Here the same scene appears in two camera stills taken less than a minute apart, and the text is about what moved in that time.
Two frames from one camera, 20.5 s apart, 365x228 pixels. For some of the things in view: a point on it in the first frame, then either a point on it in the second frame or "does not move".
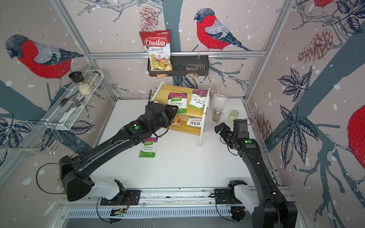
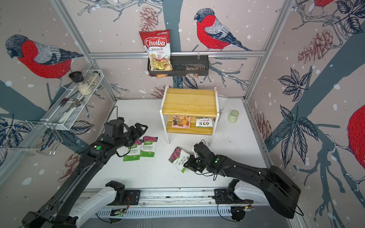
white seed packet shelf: x=196 y=122 to x=202 y=122
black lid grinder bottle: x=77 y=77 does not move
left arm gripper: x=171 y=112 to x=137 y=135
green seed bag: x=148 y=147 does not move
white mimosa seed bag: x=199 y=99 to x=178 y=158
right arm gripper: x=222 y=134 to x=190 y=162
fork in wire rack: x=66 y=99 does not move
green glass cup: x=233 y=115 does not move
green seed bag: x=179 y=99 to x=132 y=152
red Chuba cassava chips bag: x=157 y=43 does not move
